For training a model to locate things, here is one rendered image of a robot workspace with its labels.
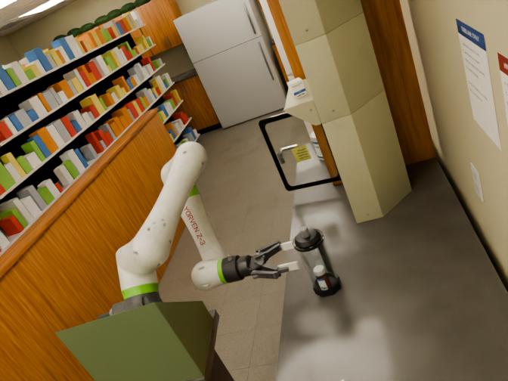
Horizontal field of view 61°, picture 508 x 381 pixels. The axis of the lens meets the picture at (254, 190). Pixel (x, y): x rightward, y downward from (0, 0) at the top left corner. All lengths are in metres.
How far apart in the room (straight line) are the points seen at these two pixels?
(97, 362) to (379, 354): 0.89
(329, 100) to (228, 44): 5.12
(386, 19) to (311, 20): 0.48
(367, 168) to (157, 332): 0.97
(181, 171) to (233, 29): 5.14
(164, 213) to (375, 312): 0.76
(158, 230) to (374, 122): 0.90
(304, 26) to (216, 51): 5.21
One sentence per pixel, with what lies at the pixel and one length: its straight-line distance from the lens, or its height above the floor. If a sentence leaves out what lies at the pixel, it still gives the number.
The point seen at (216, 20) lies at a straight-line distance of 6.63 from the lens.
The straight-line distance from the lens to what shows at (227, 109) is 6.94.
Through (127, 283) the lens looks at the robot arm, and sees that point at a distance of 1.57.
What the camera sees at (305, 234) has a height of 1.19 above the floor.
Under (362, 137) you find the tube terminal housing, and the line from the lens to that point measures 1.68.
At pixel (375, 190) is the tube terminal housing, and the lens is 1.78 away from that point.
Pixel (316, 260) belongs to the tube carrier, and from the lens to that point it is 1.47.
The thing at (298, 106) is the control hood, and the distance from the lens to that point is 1.62.
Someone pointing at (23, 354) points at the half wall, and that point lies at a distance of 2.85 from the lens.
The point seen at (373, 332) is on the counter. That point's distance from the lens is 1.42.
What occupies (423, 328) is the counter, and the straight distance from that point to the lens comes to 1.40.
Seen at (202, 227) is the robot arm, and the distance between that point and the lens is 1.72.
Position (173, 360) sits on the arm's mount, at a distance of 1.51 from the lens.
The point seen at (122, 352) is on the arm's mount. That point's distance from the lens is 1.53.
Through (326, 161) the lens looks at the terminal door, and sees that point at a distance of 2.05.
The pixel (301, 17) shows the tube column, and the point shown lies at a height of 1.79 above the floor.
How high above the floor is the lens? 1.98
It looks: 25 degrees down
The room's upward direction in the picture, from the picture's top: 25 degrees counter-clockwise
